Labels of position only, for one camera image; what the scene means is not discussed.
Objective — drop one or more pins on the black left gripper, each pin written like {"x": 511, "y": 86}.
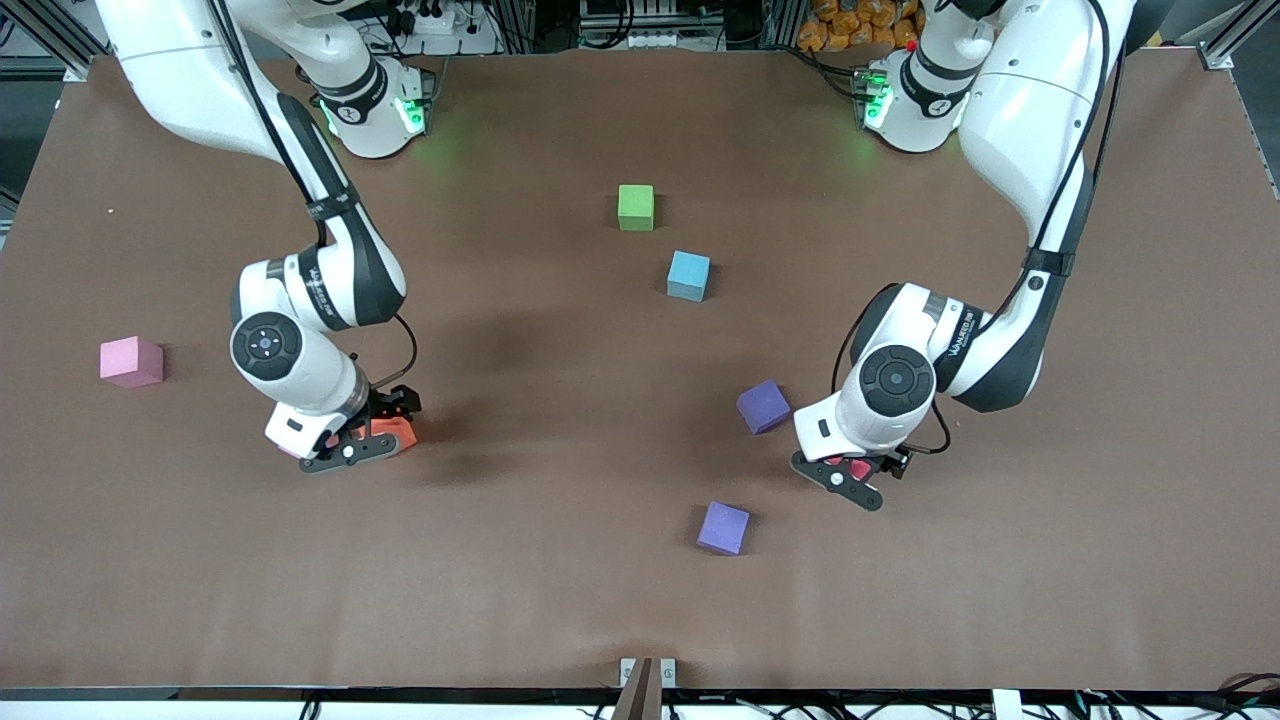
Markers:
{"x": 893, "y": 461}

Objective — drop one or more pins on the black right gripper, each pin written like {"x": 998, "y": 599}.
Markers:
{"x": 387, "y": 405}

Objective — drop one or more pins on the orange foam cube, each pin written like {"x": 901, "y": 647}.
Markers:
{"x": 400, "y": 437}

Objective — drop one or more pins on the red foam cube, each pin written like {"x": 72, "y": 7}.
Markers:
{"x": 858, "y": 469}

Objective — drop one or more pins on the purple foam cube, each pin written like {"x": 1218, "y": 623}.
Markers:
{"x": 723, "y": 527}
{"x": 763, "y": 406}

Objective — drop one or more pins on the blue foam cube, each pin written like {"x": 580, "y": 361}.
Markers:
{"x": 688, "y": 275}

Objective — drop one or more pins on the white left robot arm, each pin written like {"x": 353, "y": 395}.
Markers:
{"x": 1030, "y": 110}

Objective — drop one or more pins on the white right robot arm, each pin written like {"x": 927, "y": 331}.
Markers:
{"x": 180, "y": 80}

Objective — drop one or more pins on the green foam cube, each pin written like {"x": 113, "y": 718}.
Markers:
{"x": 636, "y": 205}

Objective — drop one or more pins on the white power strip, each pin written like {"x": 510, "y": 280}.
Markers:
{"x": 440, "y": 22}

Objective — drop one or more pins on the silver equipment box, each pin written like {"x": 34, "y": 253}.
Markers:
{"x": 640, "y": 30}

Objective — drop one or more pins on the orange bagged objects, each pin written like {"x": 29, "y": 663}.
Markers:
{"x": 845, "y": 25}

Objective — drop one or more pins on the silver table edge bracket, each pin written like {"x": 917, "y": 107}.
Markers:
{"x": 627, "y": 672}

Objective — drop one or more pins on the grey-brown mounting post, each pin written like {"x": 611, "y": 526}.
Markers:
{"x": 640, "y": 700}

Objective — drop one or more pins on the aluminium frame profile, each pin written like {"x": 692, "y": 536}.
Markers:
{"x": 75, "y": 70}
{"x": 1217, "y": 58}

